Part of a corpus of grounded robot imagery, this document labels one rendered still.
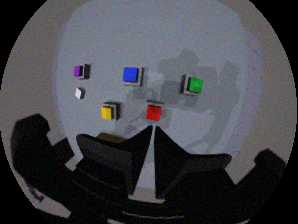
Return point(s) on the yellow button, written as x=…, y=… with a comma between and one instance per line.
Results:
x=110, y=111

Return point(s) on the blue button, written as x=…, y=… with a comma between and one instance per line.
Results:
x=133, y=75

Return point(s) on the red button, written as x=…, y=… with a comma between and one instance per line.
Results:
x=153, y=111

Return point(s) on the green button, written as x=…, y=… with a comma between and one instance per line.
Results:
x=191, y=85

